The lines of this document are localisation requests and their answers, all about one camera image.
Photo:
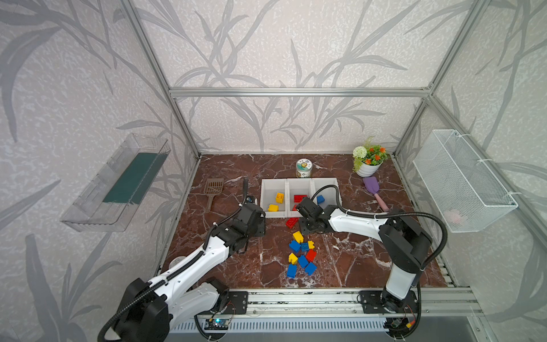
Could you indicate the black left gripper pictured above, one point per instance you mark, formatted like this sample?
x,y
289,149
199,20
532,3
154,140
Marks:
x,y
261,223

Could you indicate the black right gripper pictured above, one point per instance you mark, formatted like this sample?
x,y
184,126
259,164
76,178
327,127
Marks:
x,y
301,229

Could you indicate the long red lego brick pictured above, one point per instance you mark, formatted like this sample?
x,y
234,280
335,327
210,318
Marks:
x,y
291,222

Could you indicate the large yellow lego brick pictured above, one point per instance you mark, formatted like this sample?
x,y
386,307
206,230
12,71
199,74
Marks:
x,y
273,208

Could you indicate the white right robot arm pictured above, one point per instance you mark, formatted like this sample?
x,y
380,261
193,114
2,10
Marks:
x,y
406,242

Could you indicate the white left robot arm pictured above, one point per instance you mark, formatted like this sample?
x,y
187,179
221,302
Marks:
x,y
149,310

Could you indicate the yellow lego centre pile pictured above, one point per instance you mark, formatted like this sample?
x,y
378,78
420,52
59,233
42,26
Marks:
x,y
298,237

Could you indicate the blue lego centre pile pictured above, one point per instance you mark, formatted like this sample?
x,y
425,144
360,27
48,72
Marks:
x,y
295,246

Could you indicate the blue lego pile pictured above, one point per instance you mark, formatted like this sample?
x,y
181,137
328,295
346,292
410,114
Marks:
x,y
295,246
303,262

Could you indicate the red lego lower pile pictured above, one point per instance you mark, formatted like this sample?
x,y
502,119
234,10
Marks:
x,y
310,255

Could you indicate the white three-compartment bin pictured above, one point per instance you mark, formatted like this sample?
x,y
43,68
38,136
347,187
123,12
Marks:
x,y
289,187

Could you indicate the blue lego lower pile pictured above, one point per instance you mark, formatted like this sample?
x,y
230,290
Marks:
x,y
303,262

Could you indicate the small yellow lego brick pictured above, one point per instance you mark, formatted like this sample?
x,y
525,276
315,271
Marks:
x,y
293,259

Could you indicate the blue lego bottom right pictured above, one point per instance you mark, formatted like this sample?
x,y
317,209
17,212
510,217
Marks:
x,y
310,268

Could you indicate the brown slotted scoop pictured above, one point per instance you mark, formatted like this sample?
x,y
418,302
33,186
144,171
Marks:
x,y
213,187

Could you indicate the small labelled tin can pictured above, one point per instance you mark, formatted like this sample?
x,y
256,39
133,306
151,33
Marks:
x,y
304,168

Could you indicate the blue lego bottom left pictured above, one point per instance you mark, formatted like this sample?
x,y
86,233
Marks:
x,y
291,271

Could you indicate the purple and pink scoop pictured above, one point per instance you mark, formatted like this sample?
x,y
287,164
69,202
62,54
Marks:
x,y
373,187

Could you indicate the white pot with flowers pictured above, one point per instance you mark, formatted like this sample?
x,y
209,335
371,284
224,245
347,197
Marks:
x,y
368,157

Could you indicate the green mat in tray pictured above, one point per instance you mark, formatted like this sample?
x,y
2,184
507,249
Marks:
x,y
132,185

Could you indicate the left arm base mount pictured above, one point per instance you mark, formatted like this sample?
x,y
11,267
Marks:
x,y
231,302

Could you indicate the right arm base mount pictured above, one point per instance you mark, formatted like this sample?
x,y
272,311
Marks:
x,y
381,302

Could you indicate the clear plastic wall tray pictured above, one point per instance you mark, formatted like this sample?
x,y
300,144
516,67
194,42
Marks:
x,y
88,213

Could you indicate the white wire mesh basket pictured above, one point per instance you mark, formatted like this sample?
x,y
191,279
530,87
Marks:
x,y
468,195

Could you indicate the aluminium front rail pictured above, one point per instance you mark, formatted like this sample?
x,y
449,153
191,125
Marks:
x,y
333,302

